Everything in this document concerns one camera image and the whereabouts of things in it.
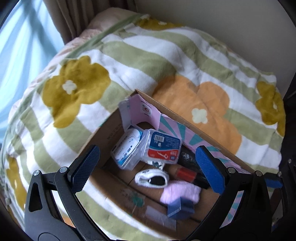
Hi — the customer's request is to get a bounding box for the small blue grey block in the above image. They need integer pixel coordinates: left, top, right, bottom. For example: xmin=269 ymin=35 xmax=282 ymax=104
xmin=167 ymin=197 xmax=195 ymax=220

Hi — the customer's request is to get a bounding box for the light blue sheer curtain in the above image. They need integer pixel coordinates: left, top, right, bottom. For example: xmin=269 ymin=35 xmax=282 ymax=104
xmin=1 ymin=1 xmax=64 ymax=138

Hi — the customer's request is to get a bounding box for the pink patterned cardboard box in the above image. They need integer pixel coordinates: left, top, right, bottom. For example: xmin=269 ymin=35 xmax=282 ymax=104
xmin=81 ymin=90 xmax=253 ymax=240

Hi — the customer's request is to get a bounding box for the black tube with ring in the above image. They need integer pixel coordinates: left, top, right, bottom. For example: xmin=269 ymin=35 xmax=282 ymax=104
xmin=177 ymin=145 xmax=203 ymax=174

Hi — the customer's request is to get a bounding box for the red blue plastic floss box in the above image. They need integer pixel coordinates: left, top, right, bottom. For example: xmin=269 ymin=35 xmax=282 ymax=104
xmin=138 ymin=129 xmax=182 ymax=164

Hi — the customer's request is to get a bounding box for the pink fuzzy sock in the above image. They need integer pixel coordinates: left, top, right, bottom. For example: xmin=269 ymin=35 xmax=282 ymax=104
xmin=160 ymin=181 xmax=202 ymax=204

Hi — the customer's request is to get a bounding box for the brown right curtain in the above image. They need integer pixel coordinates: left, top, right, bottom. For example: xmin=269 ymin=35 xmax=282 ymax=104
xmin=44 ymin=0 xmax=137 ymax=44

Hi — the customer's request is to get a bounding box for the white blue floral tissue pack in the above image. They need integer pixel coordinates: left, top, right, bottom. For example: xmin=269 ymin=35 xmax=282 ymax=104
xmin=147 ymin=161 xmax=165 ymax=170

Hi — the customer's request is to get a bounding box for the white panda sock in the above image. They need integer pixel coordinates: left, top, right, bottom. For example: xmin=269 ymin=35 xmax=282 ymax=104
xmin=134 ymin=169 xmax=170 ymax=188

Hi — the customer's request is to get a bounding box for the floral striped green blanket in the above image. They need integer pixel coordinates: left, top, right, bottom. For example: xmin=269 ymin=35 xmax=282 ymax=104
xmin=1 ymin=14 xmax=286 ymax=240

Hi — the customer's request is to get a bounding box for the red black lipstick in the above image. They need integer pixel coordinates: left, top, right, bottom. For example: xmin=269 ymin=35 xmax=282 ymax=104
xmin=175 ymin=167 xmax=210 ymax=189

